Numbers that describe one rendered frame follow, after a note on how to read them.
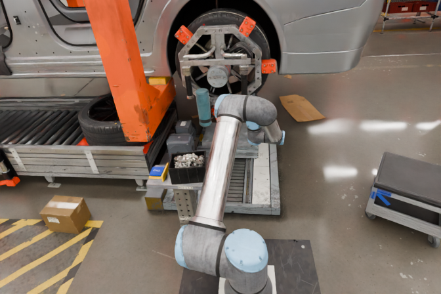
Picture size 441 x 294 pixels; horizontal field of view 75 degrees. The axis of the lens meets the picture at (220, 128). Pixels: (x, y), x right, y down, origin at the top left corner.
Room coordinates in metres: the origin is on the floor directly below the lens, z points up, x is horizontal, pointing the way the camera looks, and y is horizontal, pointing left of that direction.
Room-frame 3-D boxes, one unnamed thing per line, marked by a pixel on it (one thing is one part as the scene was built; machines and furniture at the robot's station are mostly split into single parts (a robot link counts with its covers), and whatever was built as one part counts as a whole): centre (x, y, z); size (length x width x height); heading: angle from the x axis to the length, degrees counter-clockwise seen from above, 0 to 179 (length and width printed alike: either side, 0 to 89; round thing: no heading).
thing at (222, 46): (1.70, -0.11, 1.03); 0.19 x 0.18 x 0.11; 170
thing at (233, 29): (1.83, -0.04, 0.85); 0.54 x 0.07 x 0.54; 80
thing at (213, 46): (1.73, 0.08, 1.03); 0.19 x 0.18 x 0.11; 170
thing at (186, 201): (1.25, 0.25, 0.21); 0.10 x 0.10 x 0.42; 80
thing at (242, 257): (0.62, -0.05, 0.57); 0.17 x 0.15 x 0.18; 69
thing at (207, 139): (2.00, -0.06, 0.32); 0.40 x 0.30 x 0.28; 80
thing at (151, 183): (1.24, 0.22, 0.44); 0.43 x 0.17 x 0.03; 80
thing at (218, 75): (1.76, -0.02, 0.85); 0.21 x 0.14 x 0.14; 170
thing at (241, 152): (2.00, -0.06, 0.13); 0.50 x 0.36 x 0.10; 80
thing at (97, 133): (2.09, 0.79, 0.39); 0.66 x 0.66 x 0.24
